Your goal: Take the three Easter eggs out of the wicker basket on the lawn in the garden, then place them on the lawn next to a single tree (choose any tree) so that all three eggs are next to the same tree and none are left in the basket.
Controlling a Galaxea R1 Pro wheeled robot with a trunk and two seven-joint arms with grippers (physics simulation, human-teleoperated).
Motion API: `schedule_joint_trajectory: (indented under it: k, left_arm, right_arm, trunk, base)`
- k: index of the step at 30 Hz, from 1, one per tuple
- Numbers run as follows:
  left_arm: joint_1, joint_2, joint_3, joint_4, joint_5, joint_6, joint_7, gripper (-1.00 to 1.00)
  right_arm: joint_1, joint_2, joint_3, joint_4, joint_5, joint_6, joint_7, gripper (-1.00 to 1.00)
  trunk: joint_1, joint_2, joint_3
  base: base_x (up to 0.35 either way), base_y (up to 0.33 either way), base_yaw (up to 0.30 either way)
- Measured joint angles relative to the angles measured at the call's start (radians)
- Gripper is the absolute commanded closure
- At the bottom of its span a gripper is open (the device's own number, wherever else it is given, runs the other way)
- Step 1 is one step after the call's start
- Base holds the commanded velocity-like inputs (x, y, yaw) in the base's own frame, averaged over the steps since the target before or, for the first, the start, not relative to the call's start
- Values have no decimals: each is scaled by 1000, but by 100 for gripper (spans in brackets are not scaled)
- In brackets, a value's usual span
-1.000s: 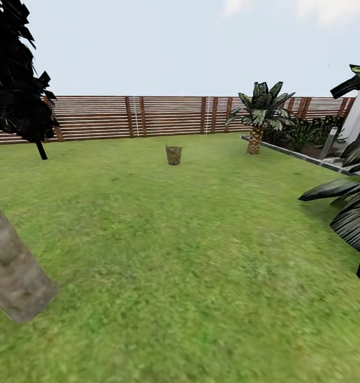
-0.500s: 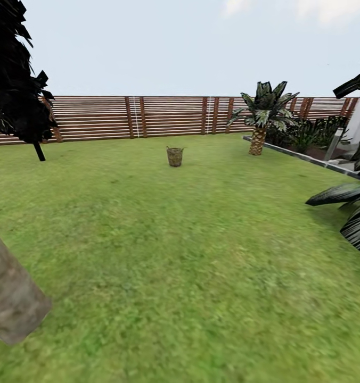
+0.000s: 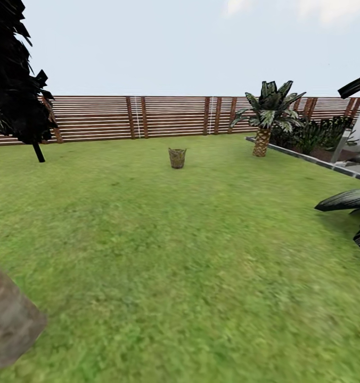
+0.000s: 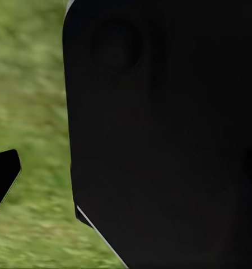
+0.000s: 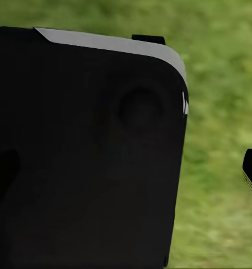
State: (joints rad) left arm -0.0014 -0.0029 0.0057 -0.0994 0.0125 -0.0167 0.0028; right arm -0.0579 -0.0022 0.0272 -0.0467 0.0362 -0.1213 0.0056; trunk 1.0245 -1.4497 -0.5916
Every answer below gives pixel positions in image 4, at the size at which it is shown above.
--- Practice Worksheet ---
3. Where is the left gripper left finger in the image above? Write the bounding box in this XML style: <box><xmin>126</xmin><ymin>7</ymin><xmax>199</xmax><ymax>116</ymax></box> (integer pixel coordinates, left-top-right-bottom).
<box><xmin>0</xmin><ymin>149</ymin><xmax>21</xmax><ymax>203</ymax></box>

